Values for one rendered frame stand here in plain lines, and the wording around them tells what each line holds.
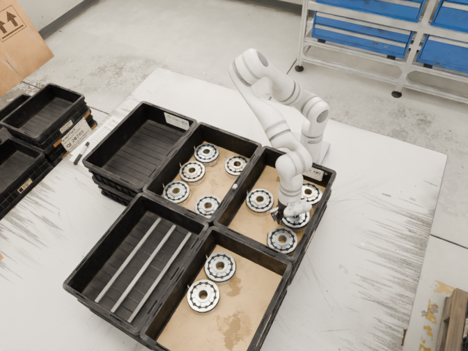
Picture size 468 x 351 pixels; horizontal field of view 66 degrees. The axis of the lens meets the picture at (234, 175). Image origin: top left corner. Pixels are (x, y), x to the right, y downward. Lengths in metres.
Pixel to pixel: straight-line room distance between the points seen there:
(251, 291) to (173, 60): 2.68
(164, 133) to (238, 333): 0.91
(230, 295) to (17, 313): 0.78
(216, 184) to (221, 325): 0.53
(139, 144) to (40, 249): 0.58
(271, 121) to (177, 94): 1.07
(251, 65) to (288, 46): 2.56
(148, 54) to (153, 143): 2.14
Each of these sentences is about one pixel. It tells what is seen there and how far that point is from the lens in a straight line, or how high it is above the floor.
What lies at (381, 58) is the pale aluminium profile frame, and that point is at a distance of 3.07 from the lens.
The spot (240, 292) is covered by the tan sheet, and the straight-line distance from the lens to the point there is 1.23.
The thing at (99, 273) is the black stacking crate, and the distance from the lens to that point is 1.36.
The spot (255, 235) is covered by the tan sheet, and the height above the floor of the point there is 0.83.
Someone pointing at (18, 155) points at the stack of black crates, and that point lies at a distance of 2.56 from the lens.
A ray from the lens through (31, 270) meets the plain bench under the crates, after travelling 1.63.
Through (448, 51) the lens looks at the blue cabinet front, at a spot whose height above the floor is 0.45.
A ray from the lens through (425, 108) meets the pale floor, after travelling 3.21.
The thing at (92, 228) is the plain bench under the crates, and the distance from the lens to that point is 1.62.
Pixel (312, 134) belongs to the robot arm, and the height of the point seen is 0.93.
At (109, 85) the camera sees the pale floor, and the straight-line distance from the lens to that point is 3.44.
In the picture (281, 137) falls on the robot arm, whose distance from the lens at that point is 1.04.
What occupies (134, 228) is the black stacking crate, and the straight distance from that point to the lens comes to 1.40.
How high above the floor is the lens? 1.99
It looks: 53 degrees down
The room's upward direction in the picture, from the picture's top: 5 degrees counter-clockwise
